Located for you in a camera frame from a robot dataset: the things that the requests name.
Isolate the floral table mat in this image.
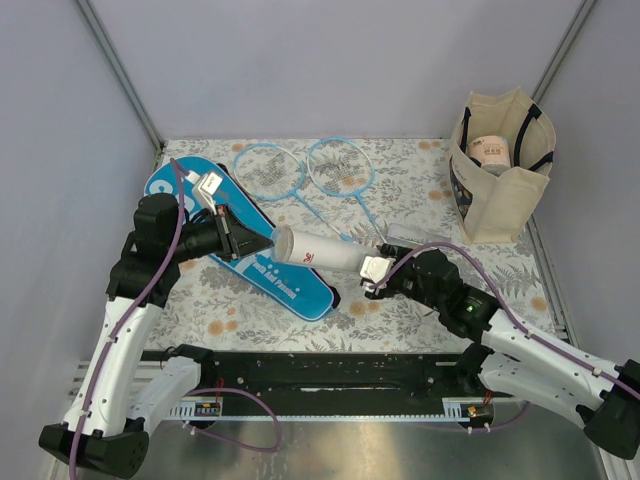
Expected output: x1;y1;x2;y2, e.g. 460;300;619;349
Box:
147;139;565;353

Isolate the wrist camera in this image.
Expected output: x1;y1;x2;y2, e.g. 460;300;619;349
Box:
186;171;222;216
357;255;395;290

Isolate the blue badminton racket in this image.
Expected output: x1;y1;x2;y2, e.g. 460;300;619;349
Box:
306;137;386;242
232;142;354;242

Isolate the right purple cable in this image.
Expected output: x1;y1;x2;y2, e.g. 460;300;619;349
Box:
374;242;640;396

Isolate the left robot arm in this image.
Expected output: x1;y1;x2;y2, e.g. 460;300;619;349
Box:
39;193;273;479

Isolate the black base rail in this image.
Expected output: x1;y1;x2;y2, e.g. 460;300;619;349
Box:
141;345;486;419

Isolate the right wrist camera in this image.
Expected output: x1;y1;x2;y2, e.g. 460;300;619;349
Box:
357;255;395;290

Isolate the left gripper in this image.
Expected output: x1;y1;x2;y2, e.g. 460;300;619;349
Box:
168;202;275;262

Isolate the white shuttlecock tube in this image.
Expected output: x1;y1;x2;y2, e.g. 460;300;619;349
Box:
271;227;380;273

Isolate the blue racket cover bag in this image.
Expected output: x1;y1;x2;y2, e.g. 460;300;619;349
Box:
178;156;340;322

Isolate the paper roll in tote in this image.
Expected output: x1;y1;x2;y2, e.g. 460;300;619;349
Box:
467;135;511;171

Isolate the beige canvas tote bag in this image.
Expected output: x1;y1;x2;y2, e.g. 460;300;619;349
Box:
447;89;556;244

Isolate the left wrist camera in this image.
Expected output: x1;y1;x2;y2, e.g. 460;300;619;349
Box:
186;171;222;216

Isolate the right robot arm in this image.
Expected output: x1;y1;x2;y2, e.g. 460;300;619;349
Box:
359;242;639;460

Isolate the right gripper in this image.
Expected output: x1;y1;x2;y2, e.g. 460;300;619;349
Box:
365;242;444;312

